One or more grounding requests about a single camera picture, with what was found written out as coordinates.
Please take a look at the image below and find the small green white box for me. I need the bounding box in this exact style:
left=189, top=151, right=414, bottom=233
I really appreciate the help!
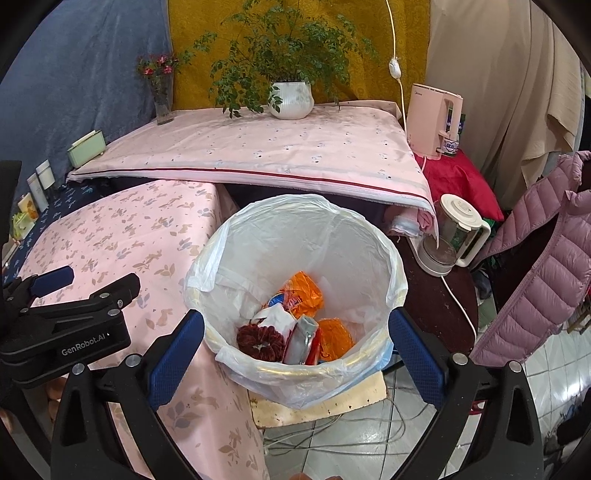
left=12, top=212, right=35, bottom=241

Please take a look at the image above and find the white electric kettle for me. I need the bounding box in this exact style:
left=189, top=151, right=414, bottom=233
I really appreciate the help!
left=414, top=194, right=491, bottom=277

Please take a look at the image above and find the white paper towel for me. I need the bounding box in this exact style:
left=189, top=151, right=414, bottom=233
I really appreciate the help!
left=250, top=304, right=297, bottom=342

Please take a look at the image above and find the orange plastic snack bag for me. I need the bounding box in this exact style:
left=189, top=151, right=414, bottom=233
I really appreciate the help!
left=264, top=271, right=356, bottom=365

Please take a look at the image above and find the white power cord with switch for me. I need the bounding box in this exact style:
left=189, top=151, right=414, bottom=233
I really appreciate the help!
left=383, top=0, right=429, bottom=174

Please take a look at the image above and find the glass vase with red flowers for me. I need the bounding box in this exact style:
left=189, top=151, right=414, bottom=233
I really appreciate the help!
left=136, top=54, right=178, bottom=125

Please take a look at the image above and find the white tall bottle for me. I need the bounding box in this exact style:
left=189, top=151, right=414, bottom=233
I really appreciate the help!
left=27, top=173, right=49, bottom=213

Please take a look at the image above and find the white jar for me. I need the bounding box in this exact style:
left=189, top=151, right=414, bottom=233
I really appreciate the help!
left=36, top=159, right=55, bottom=191

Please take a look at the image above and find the pink puffer jacket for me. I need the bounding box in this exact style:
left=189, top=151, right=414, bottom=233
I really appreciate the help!
left=471, top=151, right=590, bottom=366

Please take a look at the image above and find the pale green tissue box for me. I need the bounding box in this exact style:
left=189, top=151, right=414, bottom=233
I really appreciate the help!
left=67, top=130, right=106, bottom=169

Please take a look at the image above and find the dark red scrunchie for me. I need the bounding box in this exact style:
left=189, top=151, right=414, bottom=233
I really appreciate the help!
left=236, top=324, right=286, bottom=362

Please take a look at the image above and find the small yellow box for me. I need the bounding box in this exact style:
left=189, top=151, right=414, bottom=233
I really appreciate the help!
left=17, top=193, right=39, bottom=222

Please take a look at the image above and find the pink water dispenser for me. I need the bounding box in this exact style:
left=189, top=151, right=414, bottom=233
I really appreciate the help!
left=406, top=84, right=464, bottom=160

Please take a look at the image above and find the dark blue floral cloth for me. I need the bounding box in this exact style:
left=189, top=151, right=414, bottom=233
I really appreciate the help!
left=2, top=180, right=117, bottom=284

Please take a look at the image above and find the red cloth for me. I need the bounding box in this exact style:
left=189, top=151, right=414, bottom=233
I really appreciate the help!
left=415, top=150, right=504, bottom=222

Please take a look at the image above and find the white lined trash bin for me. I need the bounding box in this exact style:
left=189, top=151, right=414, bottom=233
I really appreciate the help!
left=184, top=195, right=408, bottom=409

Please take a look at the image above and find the pink dotted shelf cloth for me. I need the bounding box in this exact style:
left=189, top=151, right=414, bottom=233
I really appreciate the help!
left=68, top=100, right=438, bottom=237

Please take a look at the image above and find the person's left hand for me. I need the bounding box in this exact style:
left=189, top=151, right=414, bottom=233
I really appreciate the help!
left=1, top=377, right=67, bottom=434

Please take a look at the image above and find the beige curtain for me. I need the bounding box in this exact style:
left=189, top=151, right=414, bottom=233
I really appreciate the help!
left=426, top=0, right=585, bottom=209

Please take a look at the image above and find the potted green plant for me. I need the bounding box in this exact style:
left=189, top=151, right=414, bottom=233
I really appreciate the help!
left=169, top=1, right=380, bottom=116

